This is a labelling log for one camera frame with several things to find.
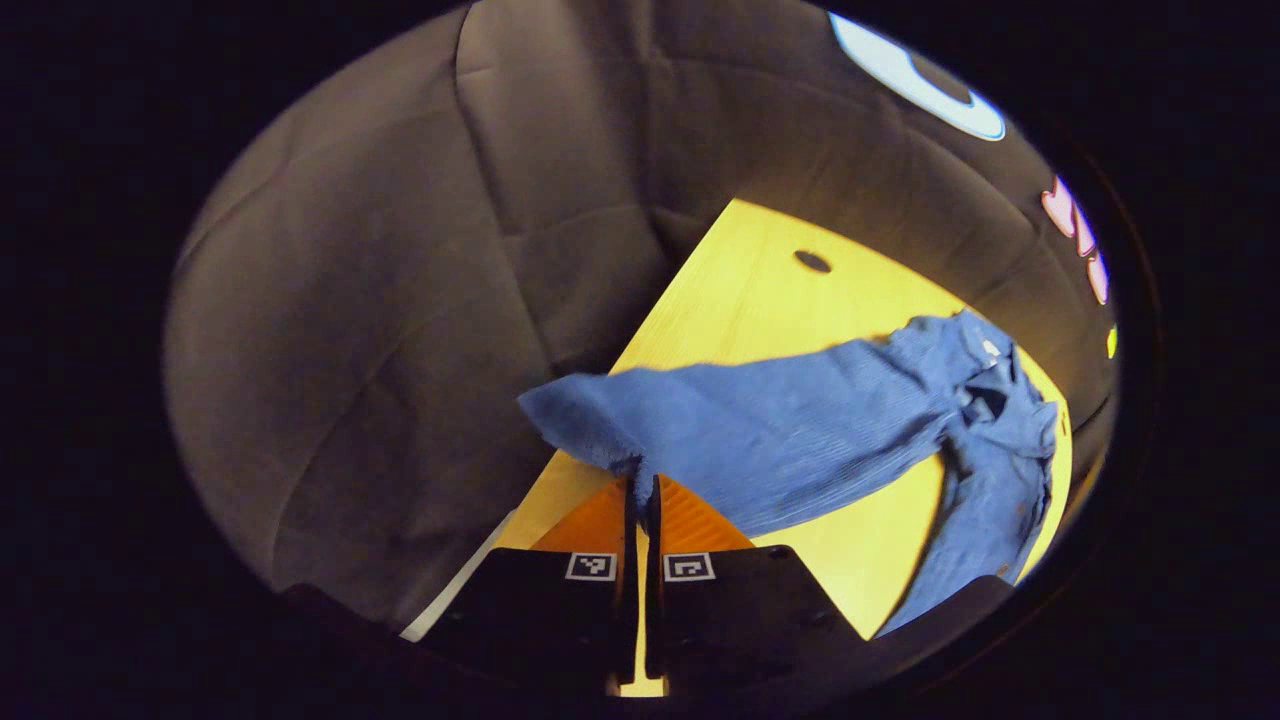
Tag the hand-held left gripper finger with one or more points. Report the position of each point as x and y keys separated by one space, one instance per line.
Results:
x=631 y=540
x=653 y=540

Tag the blue knit sweater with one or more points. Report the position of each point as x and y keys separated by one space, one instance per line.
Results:
x=800 y=430

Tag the black backdrop cloth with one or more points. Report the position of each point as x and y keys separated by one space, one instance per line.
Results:
x=400 y=300

